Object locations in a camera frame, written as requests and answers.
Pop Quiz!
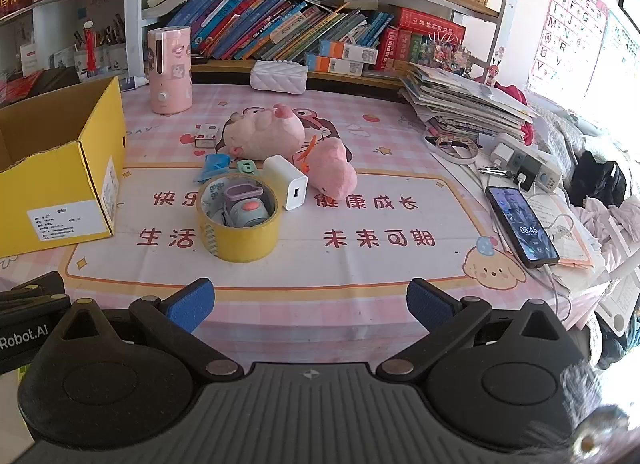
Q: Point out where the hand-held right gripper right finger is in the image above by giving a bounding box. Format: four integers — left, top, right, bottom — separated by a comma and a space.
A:
376, 278, 583, 386

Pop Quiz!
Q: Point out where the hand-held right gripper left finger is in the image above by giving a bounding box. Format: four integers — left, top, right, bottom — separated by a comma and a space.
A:
47, 278, 246, 386

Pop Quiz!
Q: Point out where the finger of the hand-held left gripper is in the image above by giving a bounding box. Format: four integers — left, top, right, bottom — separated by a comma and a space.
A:
0, 271, 68, 302

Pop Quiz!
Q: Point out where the yellow cardboard box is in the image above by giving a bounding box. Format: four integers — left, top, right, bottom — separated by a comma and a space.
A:
0, 75, 127, 259

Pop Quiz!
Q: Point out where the white charger adapter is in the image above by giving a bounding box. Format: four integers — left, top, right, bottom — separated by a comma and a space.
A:
262, 154, 308, 212

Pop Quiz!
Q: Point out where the small white red box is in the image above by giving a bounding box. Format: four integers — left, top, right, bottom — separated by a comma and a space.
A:
194, 123, 223, 147

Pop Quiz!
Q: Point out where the small pink plush toy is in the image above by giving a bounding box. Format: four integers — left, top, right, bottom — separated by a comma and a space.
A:
305, 137, 358, 197

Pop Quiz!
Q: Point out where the orange plastic toy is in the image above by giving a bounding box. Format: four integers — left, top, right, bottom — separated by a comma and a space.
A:
295, 137, 318, 175

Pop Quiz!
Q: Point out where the large pink plush pig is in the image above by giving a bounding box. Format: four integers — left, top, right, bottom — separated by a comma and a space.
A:
215, 103, 306, 161

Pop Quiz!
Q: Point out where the black smartphone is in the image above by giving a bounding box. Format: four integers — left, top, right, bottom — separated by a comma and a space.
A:
486, 185, 561, 269

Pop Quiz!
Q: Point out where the clear tape roll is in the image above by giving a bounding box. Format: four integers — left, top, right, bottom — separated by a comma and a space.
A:
435, 137, 481, 160

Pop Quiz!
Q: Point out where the white plug adapter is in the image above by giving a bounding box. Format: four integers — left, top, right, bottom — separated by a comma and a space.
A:
489, 140, 521, 169

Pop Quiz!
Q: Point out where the white power strip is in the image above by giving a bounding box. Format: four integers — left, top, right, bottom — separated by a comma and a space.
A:
487, 133, 563, 192

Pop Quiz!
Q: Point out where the white folding stand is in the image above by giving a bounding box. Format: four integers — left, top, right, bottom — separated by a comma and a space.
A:
597, 229, 640, 335

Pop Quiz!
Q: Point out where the pale pink cloth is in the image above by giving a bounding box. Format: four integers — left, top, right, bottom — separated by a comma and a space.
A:
575, 197, 640, 270

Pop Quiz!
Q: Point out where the red plastic bag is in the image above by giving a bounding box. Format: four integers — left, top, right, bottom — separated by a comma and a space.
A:
0, 72, 41, 105

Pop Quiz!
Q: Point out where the blue knitted cloth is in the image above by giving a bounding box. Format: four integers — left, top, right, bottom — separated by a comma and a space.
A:
622, 314, 640, 350

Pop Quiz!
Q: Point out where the stack of workbooks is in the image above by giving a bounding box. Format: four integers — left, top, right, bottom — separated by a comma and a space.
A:
400, 62, 536, 137

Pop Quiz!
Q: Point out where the grey fuzzy cloth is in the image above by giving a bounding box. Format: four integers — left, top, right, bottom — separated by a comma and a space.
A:
560, 364, 640, 464

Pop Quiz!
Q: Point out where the black bag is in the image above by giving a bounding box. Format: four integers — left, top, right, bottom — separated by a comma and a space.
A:
570, 150, 628, 207

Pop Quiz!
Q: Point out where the grey blanket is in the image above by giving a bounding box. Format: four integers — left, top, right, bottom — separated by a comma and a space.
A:
530, 94, 601, 155

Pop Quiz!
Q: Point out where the red cloth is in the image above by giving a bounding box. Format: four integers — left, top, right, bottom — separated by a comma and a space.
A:
492, 84, 536, 145

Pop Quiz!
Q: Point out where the white red label box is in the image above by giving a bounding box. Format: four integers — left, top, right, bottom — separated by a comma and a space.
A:
20, 42, 41, 72

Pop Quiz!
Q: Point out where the pink cartoon dispenser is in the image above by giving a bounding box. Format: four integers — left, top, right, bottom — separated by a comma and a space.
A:
146, 26, 193, 115

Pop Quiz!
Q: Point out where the small deer figurine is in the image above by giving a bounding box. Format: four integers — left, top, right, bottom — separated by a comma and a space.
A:
475, 62, 503, 88

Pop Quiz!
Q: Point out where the white quilted pouch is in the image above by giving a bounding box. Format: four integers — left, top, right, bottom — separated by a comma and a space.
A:
250, 59, 308, 95

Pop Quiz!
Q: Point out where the white pen holder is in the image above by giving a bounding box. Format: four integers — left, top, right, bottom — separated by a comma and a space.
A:
72, 27, 128, 75

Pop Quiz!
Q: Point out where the red tassel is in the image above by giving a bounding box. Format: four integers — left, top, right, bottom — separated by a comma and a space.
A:
84, 19, 97, 72

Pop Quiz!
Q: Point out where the colourful ornament figurine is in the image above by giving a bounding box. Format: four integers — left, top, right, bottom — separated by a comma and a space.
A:
417, 29, 473, 78

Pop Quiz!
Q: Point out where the orange blue white carton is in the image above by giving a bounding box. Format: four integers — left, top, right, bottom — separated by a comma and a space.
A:
319, 39, 380, 65
305, 53, 366, 78

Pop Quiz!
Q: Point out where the red boxed book set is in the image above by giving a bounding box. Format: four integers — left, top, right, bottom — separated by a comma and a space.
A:
375, 7, 466, 70

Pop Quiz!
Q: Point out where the row of colourful books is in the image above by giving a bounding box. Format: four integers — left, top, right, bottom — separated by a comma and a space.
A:
165, 0, 396, 62

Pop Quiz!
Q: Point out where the white bookshelf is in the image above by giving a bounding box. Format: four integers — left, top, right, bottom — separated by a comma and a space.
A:
122, 0, 516, 95

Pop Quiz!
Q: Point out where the white charging cable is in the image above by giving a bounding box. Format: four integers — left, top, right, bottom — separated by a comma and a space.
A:
537, 214, 576, 325

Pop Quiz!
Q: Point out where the alphabet wall poster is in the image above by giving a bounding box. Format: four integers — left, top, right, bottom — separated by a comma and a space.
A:
527, 0, 611, 95

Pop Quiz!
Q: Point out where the white wall chart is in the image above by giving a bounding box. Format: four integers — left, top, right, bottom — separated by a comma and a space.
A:
597, 9, 640, 110

